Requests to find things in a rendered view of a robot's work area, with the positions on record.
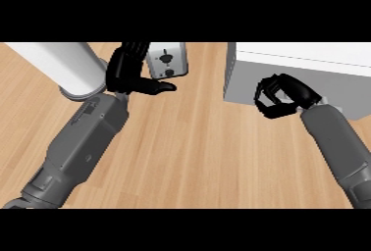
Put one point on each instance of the grey and white drawer box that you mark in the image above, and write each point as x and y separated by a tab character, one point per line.
309	70

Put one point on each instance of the white cylindrical appliance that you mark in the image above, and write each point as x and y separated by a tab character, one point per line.
63	67

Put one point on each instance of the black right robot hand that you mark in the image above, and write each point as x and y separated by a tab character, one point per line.
295	91

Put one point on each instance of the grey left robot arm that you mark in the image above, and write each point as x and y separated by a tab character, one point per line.
77	150

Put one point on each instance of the silver toaster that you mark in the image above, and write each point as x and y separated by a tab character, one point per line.
168	60

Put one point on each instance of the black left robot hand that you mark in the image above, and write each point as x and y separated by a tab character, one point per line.
126	75

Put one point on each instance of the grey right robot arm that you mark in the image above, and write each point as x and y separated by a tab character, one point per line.
338	153

